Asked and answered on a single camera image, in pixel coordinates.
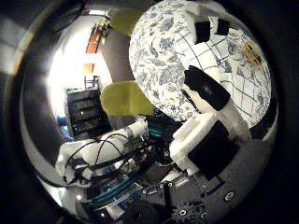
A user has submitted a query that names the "black cable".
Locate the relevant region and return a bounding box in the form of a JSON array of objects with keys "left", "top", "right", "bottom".
[{"left": 63, "top": 133, "right": 134, "bottom": 185}]

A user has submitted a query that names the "teal ribbon cable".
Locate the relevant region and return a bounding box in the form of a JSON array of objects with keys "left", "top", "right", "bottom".
[{"left": 88, "top": 176, "right": 139, "bottom": 206}]

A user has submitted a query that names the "orange-brown wooden board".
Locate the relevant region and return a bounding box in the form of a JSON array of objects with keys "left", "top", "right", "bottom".
[{"left": 82, "top": 22, "right": 108, "bottom": 77}]

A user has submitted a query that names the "white grid-pattern cloth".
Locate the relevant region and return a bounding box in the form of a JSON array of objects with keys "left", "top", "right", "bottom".
[{"left": 174, "top": 15, "right": 273, "bottom": 127}]

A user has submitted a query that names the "black drawer cabinet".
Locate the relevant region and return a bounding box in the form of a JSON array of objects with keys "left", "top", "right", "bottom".
[{"left": 65, "top": 88, "right": 110, "bottom": 138}]

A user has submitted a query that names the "blue floral tablecloth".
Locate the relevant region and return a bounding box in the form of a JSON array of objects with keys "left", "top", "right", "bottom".
[{"left": 128, "top": 0, "right": 278, "bottom": 131}]

